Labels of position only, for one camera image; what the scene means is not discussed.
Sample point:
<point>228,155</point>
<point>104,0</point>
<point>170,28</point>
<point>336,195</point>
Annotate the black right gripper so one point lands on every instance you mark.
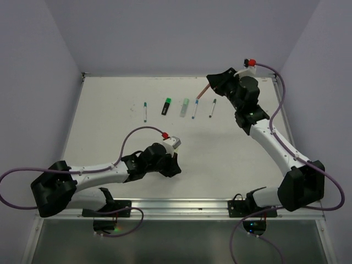
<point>218,81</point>

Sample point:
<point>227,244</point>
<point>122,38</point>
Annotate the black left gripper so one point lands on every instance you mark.
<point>173,167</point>

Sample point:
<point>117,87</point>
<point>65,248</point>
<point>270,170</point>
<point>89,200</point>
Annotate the orange brown highlighter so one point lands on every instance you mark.
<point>202,92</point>

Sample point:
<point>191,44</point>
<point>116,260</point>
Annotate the dark green capped marker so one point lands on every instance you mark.
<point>212,108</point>

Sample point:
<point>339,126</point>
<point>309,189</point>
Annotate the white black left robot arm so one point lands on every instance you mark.
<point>57,191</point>

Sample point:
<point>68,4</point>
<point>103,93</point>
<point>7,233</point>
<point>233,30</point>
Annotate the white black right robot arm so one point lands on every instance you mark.
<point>303,180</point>

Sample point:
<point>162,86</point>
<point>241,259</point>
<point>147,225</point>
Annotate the blue capped white marker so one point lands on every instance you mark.
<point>195,109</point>

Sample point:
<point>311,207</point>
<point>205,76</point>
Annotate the pale green translucent highlighter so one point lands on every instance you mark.
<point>184,107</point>

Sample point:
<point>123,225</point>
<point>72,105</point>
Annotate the teal capped white marker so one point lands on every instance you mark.
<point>145,112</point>

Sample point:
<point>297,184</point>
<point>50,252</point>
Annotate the black green capped highlighter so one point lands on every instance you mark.
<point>166,105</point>

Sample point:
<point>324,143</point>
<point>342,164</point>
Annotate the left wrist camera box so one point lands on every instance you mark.
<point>171,144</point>

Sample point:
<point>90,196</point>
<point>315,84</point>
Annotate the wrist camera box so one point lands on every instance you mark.
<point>249,69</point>
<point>171,144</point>

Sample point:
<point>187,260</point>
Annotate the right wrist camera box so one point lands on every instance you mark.
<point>249,69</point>

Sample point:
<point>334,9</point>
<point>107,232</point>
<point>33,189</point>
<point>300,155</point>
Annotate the aluminium front rail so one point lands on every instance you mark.
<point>207,209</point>

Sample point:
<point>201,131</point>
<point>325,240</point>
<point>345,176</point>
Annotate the aluminium side rail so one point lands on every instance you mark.
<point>288,132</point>

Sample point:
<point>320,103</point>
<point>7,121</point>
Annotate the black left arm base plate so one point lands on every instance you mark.
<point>107,224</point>

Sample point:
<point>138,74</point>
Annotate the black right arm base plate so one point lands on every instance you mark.
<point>239,209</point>

